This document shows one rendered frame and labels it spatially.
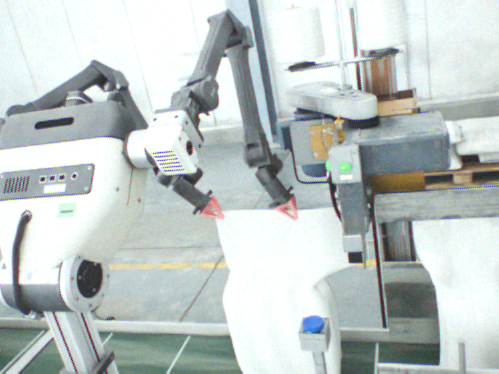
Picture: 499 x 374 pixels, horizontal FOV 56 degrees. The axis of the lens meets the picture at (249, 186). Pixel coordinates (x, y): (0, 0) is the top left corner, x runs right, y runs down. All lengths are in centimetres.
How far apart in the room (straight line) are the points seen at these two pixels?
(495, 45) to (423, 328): 493
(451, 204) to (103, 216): 98
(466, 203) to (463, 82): 508
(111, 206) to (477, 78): 581
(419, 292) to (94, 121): 132
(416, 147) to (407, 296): 81
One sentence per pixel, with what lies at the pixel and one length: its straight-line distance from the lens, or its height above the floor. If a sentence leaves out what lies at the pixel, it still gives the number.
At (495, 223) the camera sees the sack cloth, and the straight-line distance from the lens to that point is 155.
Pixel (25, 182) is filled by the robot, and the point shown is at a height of 142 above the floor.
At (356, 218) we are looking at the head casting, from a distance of 134.
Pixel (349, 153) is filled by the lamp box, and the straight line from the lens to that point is 122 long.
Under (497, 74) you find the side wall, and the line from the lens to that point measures 658.
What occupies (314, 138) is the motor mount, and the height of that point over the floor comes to 125.
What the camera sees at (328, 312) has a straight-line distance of 167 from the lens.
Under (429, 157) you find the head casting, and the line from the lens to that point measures 127.
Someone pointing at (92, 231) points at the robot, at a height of 131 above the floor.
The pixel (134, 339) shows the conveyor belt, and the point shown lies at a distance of 238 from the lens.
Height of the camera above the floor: 169
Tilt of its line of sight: 20 degrees down
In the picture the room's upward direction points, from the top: 11 degrees counter-clockwise
